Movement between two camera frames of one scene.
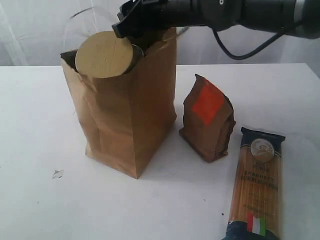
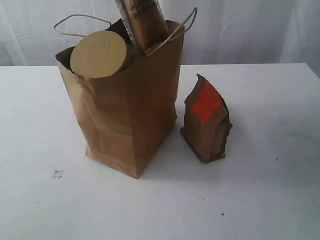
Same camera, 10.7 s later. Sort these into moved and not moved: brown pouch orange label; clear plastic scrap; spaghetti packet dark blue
Moved: spaghetti packet dark blue
Not moved: brown pouch orange label; clear plastic scrap
